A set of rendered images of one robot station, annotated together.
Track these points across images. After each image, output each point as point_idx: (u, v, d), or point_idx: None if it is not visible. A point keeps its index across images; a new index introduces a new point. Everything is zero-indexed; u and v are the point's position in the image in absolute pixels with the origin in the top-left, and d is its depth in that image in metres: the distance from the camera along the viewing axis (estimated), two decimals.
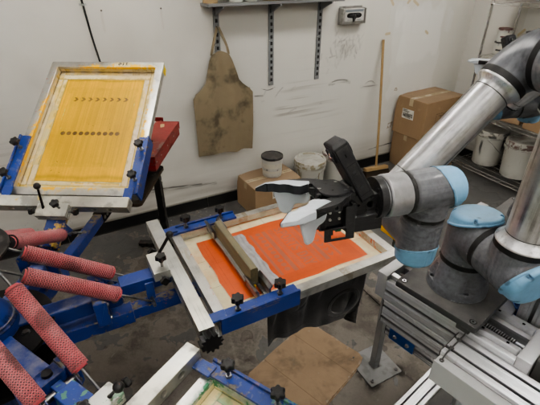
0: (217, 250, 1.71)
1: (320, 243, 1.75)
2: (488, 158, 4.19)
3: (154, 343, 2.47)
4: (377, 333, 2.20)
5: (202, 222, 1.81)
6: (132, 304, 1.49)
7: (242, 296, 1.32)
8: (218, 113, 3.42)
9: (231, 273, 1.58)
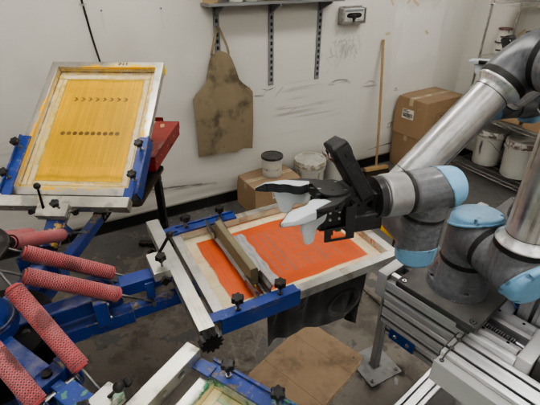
0: (217, 250, 1.71)
1: (320, 243, 1.75)
2: (488, 158, 4.19)
3: (154, 343, 2.47)
4: (377, 333, 2.20)
5: (202, 222, 1.81)
6: (132, 304, 1.49)
7: (242, 296, 1.32)
8: (218, 113, 3.42)
9: (231, 273, 1.58)
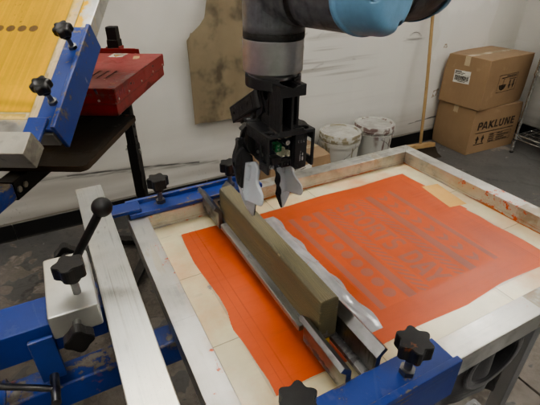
0: (226, 249, 0.79)
1: (439, 234, 0.84)
2: None
3: (122, 398, 1.56)
4: (495, 390, 1.28)
5: (194, 192, 0.90)
6: (7, 391, 0.57)
7: (313, 396, 0.41)
8: (221, 63, 2.51)
9: (260, 304, 0.67)
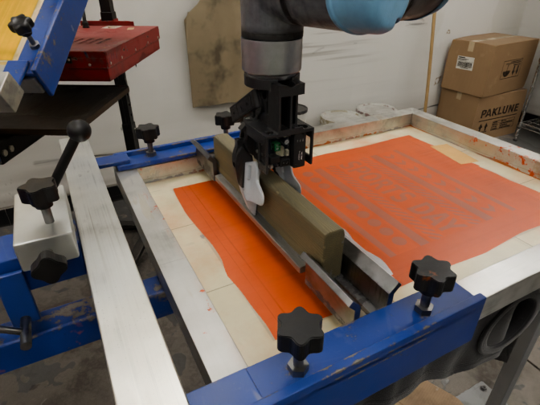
0: (221, 202, 0.73)
1: (452, 188, 0.78)
2: None
3: None
4: (505, 369, 1.22)
5: (186, 147, 0.84)
6: None
7: (318, 322, 0.35)
8: (219, 44, 2.45)
9: (258, 251, 0.61)
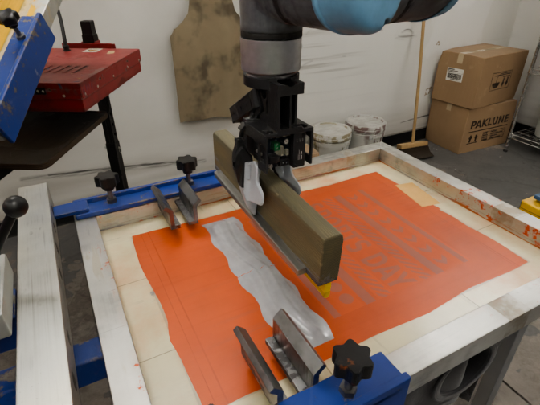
0: (177, 252, 0.74)
1: (408, 235, 0.79)
2: None
3: (94, 404, 1.50)
4: (477, 398, 1.23)
5: (149, 191, 0.84)
6: None
7: None
8: (206, 60, 2.45)
9: (205, 312, 0.61)
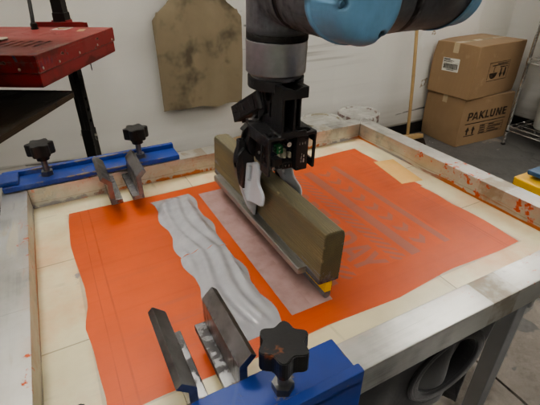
0: (116, 231, 0.65)
1: (383, 214, 0.69)
2: None
3: None
4: (468, 398, 1.13)
5: (92, 164, 0.75)
6: None
7: None
8: (190, 46, 2.36)
9: (134, 296, 0.52)
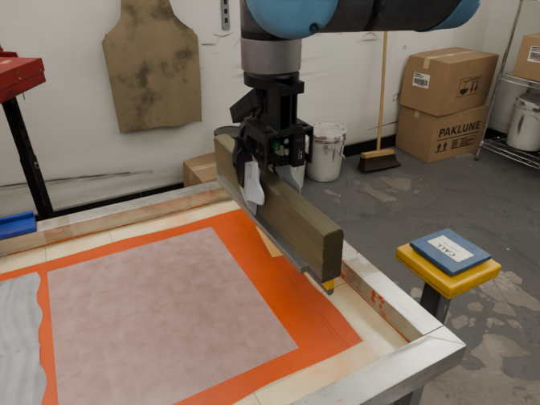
0: None
1: None
2: (531, 140, 3.08)
3: None
4: None
5: None
6: None
7: None
8: (145, 67, 2.31)
9: None
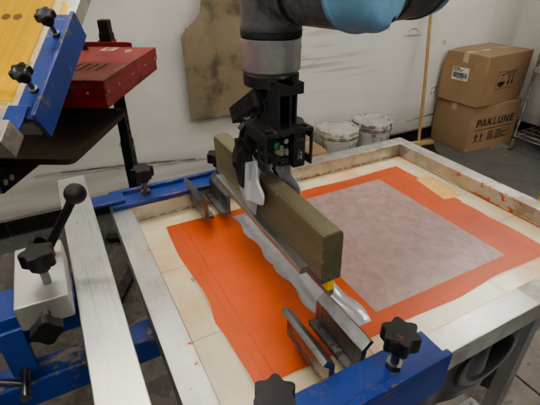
0: (212, 242, 0.77)
1: None
2: None
3: None
4: (492, 389, 1.26)
5: (180, 184, 0.87)
6: None
7: (291, 390, 0.39)
8: (216, 59, 2.48)
9: (245, 296, 0.64)
